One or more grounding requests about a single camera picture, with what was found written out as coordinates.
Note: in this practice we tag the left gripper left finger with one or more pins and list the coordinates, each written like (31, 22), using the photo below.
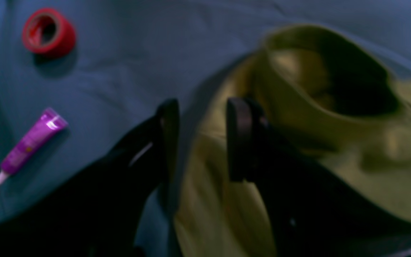
(96, 213)

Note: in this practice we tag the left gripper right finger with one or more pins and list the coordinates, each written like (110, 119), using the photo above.
(312, 212)

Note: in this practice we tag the olive green t-shirt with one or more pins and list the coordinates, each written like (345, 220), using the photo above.
(333, 102)

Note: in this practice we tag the pink glue tube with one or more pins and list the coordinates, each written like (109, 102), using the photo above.
(48, 125)

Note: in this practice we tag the blue table cloth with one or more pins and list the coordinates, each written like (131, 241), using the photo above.
(130, 56)

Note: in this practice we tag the red tape roll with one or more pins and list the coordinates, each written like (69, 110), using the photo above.
(48, 34)

